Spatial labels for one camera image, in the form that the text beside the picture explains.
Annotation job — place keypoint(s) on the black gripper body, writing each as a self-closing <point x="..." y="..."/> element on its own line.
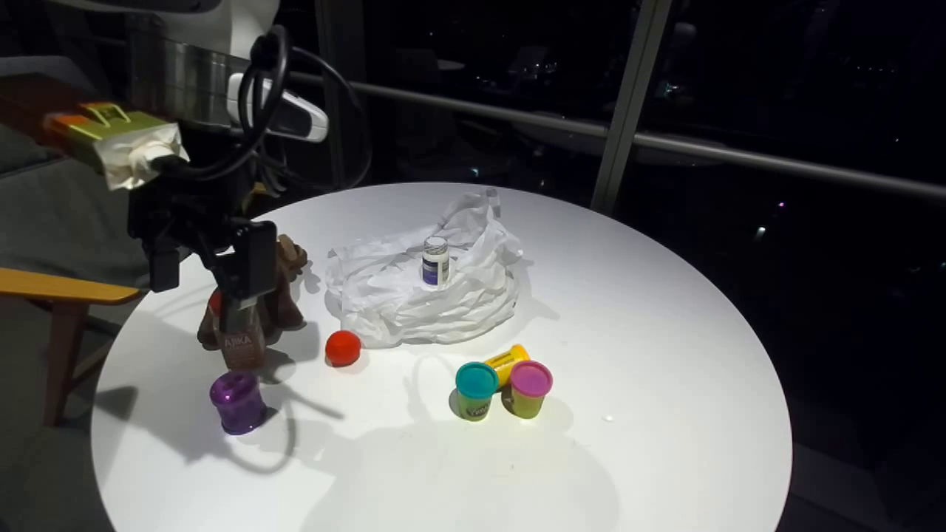
<point x="186" y="211"/>

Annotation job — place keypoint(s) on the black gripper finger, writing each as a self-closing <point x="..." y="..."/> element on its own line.
<point x="257" y="258"/>
<point x="162" y="261"/>

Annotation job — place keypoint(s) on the purple dough tub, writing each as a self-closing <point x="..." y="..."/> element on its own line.
<point x="238" y="401"/>

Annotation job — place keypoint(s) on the white pill bottle blue label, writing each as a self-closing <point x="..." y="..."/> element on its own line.
<point x="434" y="261"/>

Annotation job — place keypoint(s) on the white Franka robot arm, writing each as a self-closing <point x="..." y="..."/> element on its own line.
<point x="186" y="60"/>

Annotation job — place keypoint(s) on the white plastic bag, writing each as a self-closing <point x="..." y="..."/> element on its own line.
<point x="443" y="296"/>

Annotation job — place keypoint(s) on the brown plush toy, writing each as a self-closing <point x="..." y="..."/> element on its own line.
<point x="287" y="284"/>

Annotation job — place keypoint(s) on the grey chair wooden armrests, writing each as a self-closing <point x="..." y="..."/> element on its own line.
<point x="59" y="290"/>

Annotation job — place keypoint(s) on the teal lid dough tub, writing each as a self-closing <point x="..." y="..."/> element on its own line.
<point x="473" y="388"/>

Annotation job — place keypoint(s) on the yellow dough tub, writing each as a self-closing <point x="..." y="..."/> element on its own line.
<point x="508" y="358"/>

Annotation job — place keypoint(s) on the pink lid dough tub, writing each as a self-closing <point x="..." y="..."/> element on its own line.
<point x="531" y="388"/>

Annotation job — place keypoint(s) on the metal window railing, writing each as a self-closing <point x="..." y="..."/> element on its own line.
<point x="740" y="151"/>

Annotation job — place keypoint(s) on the grey window post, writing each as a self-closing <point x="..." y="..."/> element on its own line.
<point x="630" y="100"/>

